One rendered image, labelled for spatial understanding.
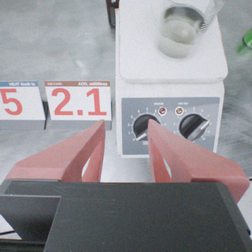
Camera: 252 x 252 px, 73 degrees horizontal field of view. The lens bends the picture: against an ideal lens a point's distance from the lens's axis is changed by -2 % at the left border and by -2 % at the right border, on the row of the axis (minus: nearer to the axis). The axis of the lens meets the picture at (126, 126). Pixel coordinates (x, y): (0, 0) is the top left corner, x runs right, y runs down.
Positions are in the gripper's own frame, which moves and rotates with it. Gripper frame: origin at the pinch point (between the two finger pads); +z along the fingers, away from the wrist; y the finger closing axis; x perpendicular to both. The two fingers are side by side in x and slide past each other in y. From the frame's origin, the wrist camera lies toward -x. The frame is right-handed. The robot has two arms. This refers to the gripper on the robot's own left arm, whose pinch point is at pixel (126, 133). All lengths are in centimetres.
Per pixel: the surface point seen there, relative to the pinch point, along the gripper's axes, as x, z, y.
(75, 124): 7.3, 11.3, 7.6
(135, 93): 1.0, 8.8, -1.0
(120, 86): 0.4, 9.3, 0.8
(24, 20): -5.3, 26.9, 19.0
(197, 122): 3.7, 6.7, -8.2
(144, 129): 4.1, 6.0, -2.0
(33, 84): 1.5, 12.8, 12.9
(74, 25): -4.4, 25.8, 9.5
